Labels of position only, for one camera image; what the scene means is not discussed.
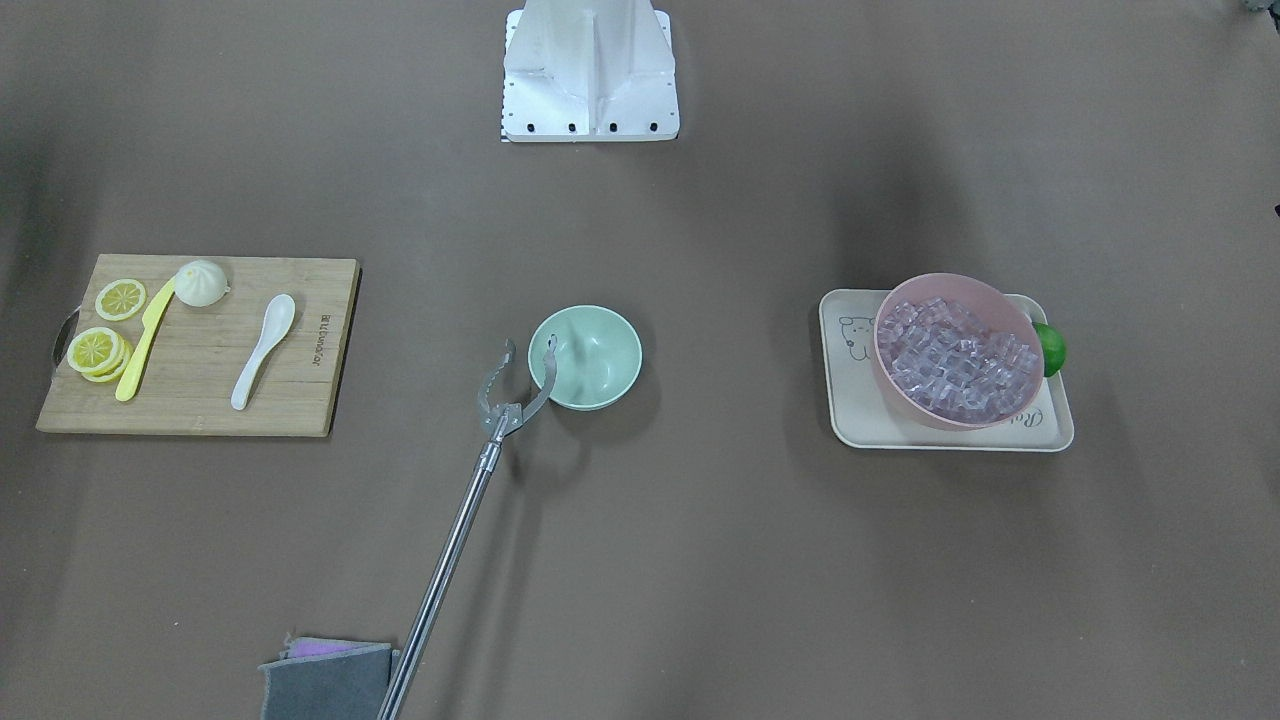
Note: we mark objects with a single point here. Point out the white ceramic spoon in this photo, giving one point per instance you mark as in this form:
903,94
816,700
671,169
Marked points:
276,324

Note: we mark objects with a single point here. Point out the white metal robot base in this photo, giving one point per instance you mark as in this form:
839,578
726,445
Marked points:
589,71

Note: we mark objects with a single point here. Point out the mint green bowl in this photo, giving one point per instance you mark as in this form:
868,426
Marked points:
598,356

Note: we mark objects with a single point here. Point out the pile of clear ice cubes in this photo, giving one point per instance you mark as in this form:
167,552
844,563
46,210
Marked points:
949,362

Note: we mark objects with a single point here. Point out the pink bowl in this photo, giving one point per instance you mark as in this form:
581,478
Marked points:
992,306

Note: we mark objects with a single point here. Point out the metal reacher grabber tool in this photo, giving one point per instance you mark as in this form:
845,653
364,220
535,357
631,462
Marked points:
499,421

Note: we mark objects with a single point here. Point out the cream rectangular tray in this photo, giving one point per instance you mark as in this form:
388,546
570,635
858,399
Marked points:
862,417

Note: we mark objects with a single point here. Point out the green lime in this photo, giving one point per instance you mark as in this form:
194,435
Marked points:
1053,347

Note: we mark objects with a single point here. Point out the grey folded cloth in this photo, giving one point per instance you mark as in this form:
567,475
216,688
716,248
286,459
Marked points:
322,678

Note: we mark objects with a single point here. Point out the bamboo cutting board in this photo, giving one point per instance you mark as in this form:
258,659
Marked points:
199,352

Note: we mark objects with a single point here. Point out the yellow plastic knife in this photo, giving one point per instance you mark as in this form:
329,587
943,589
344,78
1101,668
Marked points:
152,316

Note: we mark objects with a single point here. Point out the single lemon slice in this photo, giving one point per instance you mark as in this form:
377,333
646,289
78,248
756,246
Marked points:
120,300

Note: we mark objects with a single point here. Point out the stacked lemon slices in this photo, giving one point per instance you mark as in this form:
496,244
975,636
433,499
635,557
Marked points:
99,355

